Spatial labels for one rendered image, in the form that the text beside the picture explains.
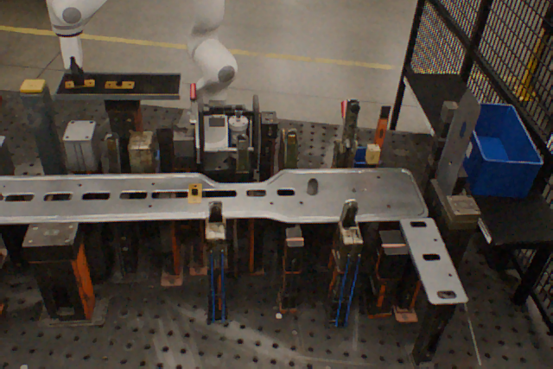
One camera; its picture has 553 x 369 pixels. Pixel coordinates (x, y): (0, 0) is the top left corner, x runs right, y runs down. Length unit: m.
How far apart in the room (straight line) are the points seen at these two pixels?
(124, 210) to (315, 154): 0.95
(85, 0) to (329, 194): 0.85
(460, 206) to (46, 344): 1.20
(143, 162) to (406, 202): 0.78
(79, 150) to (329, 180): 0.73
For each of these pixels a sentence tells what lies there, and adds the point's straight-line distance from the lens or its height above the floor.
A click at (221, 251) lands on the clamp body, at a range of 1.43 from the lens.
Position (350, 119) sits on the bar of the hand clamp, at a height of 1.15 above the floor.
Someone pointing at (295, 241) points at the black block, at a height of 0.99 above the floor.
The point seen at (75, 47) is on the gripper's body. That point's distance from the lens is 1.70.
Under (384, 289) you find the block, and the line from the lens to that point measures 1.63.
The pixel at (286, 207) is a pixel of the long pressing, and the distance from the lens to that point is 1.55.
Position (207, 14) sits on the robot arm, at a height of 1.33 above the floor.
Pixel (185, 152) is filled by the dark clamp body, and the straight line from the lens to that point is 1.69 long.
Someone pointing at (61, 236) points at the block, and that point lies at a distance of 1.49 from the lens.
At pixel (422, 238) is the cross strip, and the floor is 1.00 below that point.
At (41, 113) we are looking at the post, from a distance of 1.86.
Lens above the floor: 2.06
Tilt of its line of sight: 39 degrees down
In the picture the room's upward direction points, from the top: 4 degrees clockwise
